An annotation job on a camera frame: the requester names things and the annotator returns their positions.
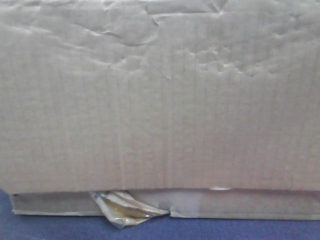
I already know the brown cardboard box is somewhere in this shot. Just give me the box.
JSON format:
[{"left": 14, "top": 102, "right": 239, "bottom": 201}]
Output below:
[{"left": 0, "top": 0, "right": 320, "bottom": 220}]

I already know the crumpled clear packing tape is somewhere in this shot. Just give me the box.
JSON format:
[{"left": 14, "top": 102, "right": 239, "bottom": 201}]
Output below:
[{"left": 89, "top": 190, "right": 170, "bottom": 229}]

